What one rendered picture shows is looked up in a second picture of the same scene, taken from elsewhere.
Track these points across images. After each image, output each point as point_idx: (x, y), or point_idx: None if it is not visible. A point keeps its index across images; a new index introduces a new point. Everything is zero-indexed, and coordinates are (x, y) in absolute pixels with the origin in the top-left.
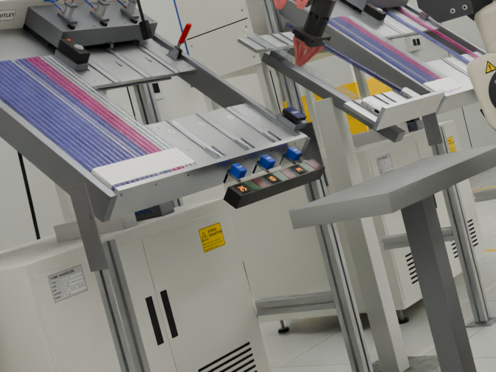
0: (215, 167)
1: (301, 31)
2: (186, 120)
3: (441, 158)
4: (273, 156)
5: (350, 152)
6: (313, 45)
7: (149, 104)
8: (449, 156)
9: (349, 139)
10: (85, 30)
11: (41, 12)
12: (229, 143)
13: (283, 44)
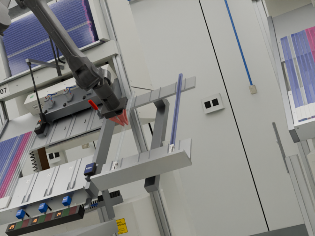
0: (9, 211)
1: (104, 106)
2: (44, 172)
3: (71, 232)
4: (59, 201)
5: (170, 186)
6: (107, 117)
7: (133, 133)
8: (67, 234)
9: (169, 175)
10: (51, 112)
11: (46, 103)
12: (43, 191)
13: (146, 101)
